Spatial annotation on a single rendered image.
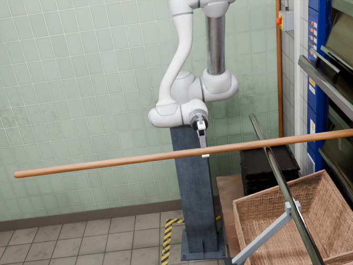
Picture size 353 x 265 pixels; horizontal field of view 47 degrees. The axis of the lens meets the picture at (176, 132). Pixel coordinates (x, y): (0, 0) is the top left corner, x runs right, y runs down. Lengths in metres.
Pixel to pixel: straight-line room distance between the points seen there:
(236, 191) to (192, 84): 0.68
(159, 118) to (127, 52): 0.90
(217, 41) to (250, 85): 0.82
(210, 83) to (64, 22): 1.06
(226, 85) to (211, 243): 1.12
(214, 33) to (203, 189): 1.01
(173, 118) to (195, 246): 1.19
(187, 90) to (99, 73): 0.77
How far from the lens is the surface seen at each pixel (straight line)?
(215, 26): 2.11
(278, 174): 1.55
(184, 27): 1.99
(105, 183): 3.26
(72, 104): 2.99
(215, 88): 2.33
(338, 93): 1.52
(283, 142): 1.71
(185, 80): 2.33
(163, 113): 1.99
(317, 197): 2.23
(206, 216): 2.75
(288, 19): 2.47
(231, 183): 2.56
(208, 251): 2.94
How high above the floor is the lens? 2.02
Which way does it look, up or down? 26 degrees down
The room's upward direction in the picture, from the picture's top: 9 degrees counter-clockwise
